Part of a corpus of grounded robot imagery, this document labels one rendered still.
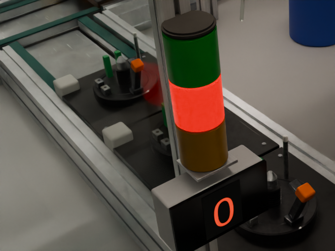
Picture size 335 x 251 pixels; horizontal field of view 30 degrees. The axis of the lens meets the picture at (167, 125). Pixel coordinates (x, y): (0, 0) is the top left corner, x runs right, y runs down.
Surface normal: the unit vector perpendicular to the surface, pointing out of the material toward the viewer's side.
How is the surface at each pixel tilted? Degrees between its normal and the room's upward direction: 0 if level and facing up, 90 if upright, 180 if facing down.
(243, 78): 0
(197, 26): 0
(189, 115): 90
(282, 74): 0
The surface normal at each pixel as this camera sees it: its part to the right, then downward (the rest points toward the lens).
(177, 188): -0.12, -0.81
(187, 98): -0.33, 0.58
